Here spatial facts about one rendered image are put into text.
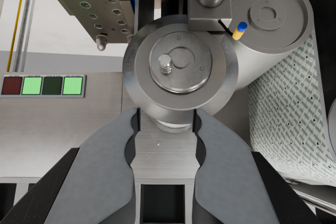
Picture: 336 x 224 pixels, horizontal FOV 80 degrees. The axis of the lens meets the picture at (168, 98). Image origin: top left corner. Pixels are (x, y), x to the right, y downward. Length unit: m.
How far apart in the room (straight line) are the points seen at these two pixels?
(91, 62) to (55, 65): 0.54
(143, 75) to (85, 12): 0.36
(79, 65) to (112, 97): 2.89
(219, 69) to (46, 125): 0.53
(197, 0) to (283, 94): 0.22
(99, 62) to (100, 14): 2.87
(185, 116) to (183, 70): 0.06
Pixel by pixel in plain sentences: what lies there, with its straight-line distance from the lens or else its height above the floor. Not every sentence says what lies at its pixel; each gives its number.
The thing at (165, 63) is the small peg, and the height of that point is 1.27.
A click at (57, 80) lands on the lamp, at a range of 0.68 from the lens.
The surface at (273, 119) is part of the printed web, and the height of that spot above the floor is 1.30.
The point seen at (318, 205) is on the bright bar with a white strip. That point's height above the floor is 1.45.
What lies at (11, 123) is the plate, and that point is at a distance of 0.73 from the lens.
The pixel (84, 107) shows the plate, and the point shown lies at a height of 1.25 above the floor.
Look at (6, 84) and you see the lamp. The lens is 0.76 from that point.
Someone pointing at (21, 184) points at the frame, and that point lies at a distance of 0.72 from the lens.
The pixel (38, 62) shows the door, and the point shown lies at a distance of 3.72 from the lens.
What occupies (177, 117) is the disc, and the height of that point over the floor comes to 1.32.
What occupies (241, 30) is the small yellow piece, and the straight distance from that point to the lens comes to 0.23.
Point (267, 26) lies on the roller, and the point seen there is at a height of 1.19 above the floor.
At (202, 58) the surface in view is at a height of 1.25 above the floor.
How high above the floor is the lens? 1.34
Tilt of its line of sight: 12 degrees down
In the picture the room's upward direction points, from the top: 180 degrees counter-clockwise
